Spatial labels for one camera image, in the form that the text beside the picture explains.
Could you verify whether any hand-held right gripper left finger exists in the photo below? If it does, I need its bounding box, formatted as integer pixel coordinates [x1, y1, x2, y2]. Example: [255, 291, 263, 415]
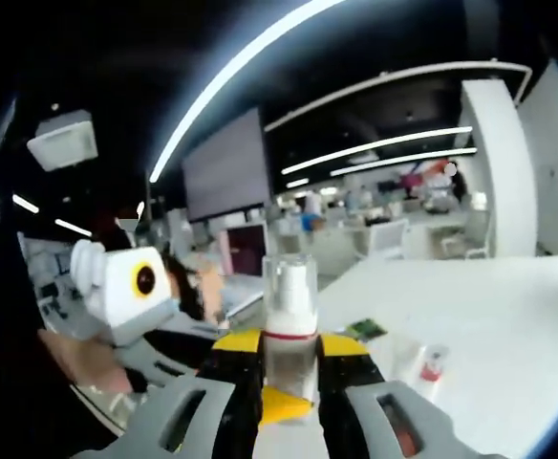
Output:
[100, 329, 266, 459]

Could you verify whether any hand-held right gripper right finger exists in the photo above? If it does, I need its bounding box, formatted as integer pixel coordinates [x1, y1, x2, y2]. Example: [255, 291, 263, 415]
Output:
[316, 334, 479, 459]

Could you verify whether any green and dark skincare sachet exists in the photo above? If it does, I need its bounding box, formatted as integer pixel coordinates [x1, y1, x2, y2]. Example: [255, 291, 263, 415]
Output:
[344, 317, 388, 341]

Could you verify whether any small clear-capped skincare bottle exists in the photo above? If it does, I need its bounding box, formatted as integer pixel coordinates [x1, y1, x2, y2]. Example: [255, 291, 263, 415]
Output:
[260, 252, 320, 404]

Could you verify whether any person's left hand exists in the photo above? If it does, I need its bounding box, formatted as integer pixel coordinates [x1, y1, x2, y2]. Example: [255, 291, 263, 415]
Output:
[39, 329, 136, 396]

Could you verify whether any open laptop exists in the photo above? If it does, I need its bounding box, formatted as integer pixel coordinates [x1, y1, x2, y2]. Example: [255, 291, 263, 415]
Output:
[218, 221, 269, 319]

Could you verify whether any long ceiling light strip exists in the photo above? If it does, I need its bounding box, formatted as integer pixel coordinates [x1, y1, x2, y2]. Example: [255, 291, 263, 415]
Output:
[148, 0, 350, 185]

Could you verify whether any ceiling air conditioner unit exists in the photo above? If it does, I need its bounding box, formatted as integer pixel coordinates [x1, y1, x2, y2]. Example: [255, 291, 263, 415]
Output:
[24, 108, 99, 172]

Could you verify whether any white office chair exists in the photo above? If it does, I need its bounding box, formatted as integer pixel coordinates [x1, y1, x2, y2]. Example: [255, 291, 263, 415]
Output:
[362, 218, 410, 262]

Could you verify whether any large dark wall screen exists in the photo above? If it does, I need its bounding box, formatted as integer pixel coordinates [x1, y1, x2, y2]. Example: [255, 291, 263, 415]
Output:
[180, 107, 274, 222]

